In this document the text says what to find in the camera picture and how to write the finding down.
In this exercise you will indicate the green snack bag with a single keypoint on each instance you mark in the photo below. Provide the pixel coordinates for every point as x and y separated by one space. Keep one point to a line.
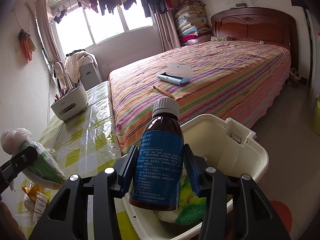
190 205

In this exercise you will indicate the red round stool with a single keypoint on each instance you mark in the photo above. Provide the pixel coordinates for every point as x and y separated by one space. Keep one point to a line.
282 215

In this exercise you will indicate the wooden bed headboard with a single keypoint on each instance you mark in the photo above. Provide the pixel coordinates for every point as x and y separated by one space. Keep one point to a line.
250 27

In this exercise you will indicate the yellow pencil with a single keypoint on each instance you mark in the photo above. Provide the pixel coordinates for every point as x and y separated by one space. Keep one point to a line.
163 91

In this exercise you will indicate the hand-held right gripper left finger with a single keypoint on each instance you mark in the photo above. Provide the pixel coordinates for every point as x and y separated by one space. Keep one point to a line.
128 170

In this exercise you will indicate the white floor appliance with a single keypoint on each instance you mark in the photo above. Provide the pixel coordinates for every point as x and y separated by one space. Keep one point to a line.
90 75

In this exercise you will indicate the bed with striped sheet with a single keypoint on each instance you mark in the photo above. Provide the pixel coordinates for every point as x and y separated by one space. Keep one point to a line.
225 85

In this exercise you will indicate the small floral pillow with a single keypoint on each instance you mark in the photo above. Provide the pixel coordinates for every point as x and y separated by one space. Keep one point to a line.
221 38

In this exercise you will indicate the pair of slippers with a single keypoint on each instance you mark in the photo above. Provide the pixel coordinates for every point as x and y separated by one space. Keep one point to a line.
295 75

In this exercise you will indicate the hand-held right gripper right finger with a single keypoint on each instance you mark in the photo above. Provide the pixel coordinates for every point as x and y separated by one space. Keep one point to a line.
191 172

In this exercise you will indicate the dotted white cloth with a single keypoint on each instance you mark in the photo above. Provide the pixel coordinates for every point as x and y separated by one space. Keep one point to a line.
72 67

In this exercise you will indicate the beige curtain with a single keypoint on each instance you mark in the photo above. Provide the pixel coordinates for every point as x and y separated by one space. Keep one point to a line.
47 35
166 32

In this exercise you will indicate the yellow orange snack packet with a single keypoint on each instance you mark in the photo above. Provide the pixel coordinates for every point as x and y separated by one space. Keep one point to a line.
32 191

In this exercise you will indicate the bunch of pens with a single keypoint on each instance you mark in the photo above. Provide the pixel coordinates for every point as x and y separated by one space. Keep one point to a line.
67 91

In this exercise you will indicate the yellow green plastic container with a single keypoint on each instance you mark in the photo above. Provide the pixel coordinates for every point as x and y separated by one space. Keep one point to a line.
316 117

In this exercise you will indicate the beige garment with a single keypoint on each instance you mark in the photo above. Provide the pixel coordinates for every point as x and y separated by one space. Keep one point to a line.
60 75

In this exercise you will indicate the white desk organizer box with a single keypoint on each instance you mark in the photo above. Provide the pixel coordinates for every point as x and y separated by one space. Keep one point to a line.
70 105

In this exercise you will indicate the stack of folded quilts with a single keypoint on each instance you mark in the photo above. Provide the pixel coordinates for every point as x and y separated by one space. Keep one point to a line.
192 22

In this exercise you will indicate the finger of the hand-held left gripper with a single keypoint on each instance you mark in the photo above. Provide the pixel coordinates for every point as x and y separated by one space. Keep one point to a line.
17 163

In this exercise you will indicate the brown bottle with blue label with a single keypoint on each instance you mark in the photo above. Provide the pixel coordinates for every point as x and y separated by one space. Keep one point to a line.
160 155

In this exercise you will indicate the orange and grey rags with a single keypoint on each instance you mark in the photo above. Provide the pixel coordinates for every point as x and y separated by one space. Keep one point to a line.
26 45

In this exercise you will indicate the white tube bottle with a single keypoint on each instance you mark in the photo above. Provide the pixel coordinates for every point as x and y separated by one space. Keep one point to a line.
40 210

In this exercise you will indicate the green and white paper bowl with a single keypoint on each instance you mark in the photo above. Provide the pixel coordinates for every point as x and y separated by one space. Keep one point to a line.
47 170

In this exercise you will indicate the cream plastic bin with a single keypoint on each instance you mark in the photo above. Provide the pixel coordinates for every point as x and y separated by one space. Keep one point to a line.
225 155

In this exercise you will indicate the blue pencil case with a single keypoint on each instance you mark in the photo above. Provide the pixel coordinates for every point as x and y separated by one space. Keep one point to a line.
172 76

